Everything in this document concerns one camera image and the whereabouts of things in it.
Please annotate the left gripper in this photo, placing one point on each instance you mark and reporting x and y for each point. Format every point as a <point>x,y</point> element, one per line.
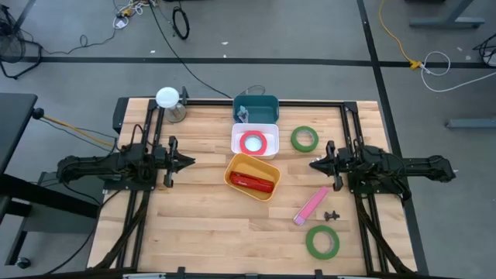
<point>166,160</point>

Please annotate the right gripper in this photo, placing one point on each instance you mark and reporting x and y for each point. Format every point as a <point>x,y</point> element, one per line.
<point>339,162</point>

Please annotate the green tape roll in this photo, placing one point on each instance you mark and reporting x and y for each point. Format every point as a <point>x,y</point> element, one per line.
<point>293,139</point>
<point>308,242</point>

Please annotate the red tape roll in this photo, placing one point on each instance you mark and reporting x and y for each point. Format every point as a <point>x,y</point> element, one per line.
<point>241,142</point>

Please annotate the pale grey staple remover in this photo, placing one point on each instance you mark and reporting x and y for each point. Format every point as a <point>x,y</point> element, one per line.
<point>243,113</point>

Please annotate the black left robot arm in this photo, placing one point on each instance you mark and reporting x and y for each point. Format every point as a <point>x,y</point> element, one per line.
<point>97,166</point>

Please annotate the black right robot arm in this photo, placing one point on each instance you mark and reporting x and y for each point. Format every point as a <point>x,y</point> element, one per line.
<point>407,164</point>

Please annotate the small black screw piece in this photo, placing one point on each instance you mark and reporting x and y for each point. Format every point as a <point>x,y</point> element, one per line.
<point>331,215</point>

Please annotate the yellow plastic bin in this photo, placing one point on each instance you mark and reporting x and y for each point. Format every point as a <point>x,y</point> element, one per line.
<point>237,166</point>

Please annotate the white plastic bin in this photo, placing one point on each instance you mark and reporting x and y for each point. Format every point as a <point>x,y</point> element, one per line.
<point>273,129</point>

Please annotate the teal plastic bin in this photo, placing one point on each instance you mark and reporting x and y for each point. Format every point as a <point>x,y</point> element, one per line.
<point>263,110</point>

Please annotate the grey desk foot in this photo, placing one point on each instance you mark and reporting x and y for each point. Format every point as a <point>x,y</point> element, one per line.
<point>445,22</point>
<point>472,123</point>

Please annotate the black desk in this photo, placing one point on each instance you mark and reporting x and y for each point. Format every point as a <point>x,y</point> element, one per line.
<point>13,124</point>

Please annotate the black aluminium rig frame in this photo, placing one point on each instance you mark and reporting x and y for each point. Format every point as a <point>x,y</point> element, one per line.
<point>310,103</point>

